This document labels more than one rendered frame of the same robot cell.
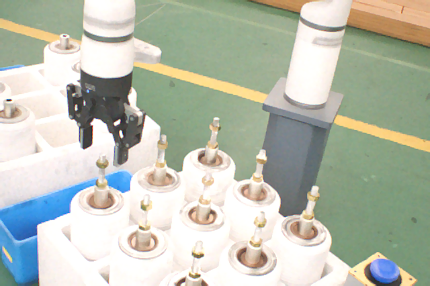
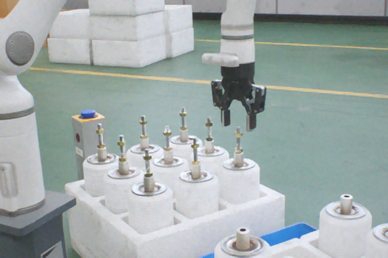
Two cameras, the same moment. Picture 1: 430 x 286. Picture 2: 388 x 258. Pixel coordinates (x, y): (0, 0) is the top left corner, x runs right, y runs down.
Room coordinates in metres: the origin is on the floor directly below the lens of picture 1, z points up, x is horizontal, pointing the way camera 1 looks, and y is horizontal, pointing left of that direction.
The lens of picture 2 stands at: (2.02, 0.35, 0.71)
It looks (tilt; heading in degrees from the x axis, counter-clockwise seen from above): 17 degrees down; 193
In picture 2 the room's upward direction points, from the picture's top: 2 degrees counter-clockwise
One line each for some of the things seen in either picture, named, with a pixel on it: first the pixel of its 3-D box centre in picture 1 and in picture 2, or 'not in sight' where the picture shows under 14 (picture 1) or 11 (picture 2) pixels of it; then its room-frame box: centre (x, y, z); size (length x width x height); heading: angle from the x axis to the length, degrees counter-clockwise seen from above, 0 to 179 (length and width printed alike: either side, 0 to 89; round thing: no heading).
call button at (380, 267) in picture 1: (383, 272); (88, 114); (0.65, -0.26, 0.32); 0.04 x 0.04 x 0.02
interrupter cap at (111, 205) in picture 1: (101, 201); (238, 164); (0.80, 0.17, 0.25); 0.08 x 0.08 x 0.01
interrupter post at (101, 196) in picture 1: (101, 194); (238, 159); (0.80, 0.17, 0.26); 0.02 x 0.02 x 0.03
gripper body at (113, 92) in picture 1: (105, 90); (237, 79); (0.80, 0.17, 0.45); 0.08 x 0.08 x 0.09
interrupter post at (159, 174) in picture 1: (159, 173); (196, 171); (0.88, 0.09, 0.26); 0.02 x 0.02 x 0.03
